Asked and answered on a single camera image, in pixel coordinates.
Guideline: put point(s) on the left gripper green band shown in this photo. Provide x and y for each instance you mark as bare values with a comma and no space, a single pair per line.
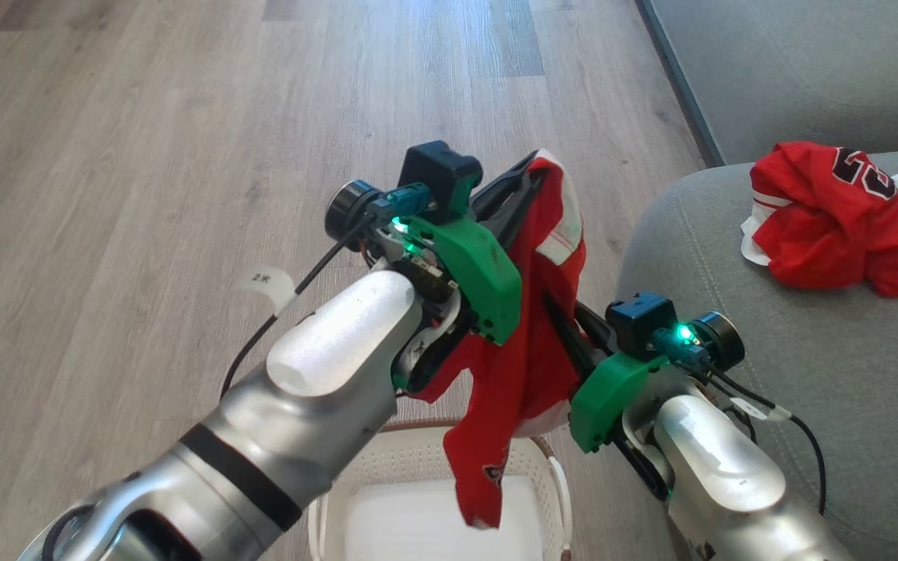
476,269

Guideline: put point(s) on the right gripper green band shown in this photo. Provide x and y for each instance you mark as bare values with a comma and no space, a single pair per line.
616,389

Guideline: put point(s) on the red garment with white stripes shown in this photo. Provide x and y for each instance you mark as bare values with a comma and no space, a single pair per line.
527,351

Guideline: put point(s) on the red jersey with black number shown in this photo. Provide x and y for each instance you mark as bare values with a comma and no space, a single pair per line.
839,226

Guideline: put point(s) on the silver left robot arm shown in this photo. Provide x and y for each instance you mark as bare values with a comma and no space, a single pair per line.
301,405

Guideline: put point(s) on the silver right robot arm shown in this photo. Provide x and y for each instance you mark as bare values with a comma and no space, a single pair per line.
722,475

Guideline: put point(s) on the grey fabric sofa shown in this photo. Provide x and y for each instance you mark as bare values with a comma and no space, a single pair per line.
807,374

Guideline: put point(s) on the white laundry basket brown rim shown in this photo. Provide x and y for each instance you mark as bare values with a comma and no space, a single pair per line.
433,514

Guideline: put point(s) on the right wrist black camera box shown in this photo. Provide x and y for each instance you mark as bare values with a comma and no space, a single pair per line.
636,319

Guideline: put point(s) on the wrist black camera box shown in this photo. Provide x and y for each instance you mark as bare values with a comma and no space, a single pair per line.
636,319
437,175

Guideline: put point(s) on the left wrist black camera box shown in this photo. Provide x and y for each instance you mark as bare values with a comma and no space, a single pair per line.
437,175

